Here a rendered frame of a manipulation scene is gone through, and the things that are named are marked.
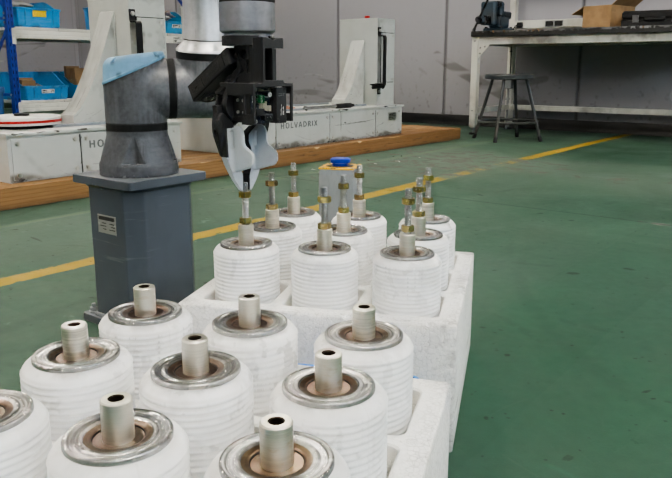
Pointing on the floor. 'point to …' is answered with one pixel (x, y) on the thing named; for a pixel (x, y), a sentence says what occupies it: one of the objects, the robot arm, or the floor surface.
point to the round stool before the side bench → (514, 105)
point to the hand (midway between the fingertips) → (241, 180)
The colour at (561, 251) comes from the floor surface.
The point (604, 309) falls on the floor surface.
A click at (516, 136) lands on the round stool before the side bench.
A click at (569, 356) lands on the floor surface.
